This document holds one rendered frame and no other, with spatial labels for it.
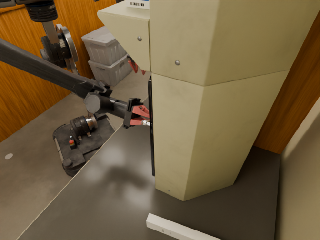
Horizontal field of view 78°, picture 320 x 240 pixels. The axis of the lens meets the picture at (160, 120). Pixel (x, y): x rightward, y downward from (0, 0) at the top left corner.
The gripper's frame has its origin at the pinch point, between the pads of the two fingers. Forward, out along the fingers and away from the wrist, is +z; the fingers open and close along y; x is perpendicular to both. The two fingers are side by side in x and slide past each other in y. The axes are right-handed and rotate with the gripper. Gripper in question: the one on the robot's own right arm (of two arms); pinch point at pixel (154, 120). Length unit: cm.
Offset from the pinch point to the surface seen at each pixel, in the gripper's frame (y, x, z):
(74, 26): 40, 143, -190
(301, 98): 18.6, 20.5, 40.9
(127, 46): 18.8, -23.5, 0.1
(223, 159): -3.8, -0.4, 23.9
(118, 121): -54, 137, -97
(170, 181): -16.9, -1.2, 11.2
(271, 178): -12, 24, 43
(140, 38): 20.7, -24.7, 3.3
